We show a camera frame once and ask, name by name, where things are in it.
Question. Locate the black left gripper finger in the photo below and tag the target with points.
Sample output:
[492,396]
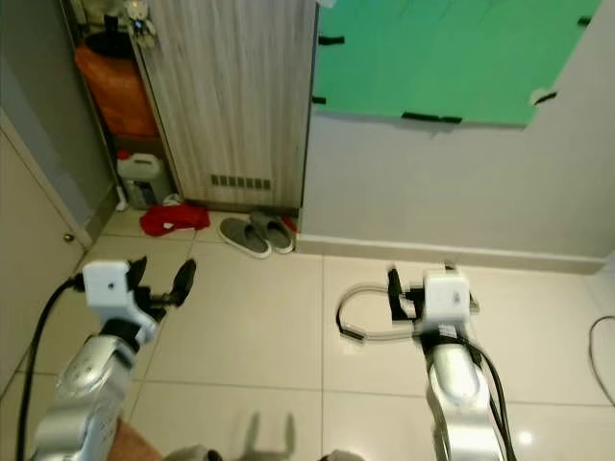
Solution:
[138,272]
[185,277]

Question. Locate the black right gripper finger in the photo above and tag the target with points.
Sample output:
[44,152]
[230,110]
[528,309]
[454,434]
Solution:
[396,293]
[449,267]

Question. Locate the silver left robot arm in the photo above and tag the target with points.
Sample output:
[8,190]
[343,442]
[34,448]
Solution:
[82,394]

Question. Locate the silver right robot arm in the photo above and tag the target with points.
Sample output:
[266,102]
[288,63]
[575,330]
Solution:
[456,394]

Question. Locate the round door knob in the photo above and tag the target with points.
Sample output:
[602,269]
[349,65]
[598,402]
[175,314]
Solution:
[68,237]

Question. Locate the white plastic jerry can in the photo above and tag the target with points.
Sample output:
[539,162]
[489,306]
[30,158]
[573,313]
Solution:
[141,181]

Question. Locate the white door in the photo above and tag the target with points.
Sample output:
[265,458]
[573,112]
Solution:
[34,250]

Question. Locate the black tape strip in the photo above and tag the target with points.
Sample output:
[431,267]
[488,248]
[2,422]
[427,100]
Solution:
[584,21]
[432,117]
[546,97]
[331,40]
[318,100]

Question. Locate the robot left leg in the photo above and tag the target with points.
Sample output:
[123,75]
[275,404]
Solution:
[192,454]

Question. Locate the robot leg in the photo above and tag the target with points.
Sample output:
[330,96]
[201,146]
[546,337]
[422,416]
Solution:
[341,457]
[192,454]

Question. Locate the robot right leg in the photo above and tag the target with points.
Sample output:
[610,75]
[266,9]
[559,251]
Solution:
[341,457]

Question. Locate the orange bag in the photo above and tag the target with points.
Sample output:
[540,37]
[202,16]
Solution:
[115,91]

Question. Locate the grey wooden cabinet door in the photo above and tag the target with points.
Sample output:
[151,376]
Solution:
[221,96]

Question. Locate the small plush toy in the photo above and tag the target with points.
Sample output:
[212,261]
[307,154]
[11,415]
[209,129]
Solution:
[139,17]

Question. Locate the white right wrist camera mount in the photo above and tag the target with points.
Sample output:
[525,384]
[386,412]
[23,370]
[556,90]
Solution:
[445,298]

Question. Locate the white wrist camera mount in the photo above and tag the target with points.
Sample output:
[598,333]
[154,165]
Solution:
[106,283]
[445,298]

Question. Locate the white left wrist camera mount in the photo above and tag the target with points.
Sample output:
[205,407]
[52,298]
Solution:
[106,283]

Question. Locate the green wall board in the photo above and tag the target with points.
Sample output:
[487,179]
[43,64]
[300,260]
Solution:
[432,58]

